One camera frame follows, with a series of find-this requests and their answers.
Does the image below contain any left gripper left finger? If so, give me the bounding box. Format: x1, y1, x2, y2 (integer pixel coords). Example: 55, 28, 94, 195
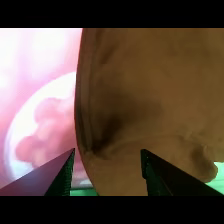
0, 147, 76, 197

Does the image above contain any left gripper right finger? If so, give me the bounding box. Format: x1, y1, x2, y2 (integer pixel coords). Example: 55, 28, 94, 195
140, 148, 224, 197

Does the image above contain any brown garment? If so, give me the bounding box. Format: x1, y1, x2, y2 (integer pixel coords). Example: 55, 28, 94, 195
73, 28, 224, 197

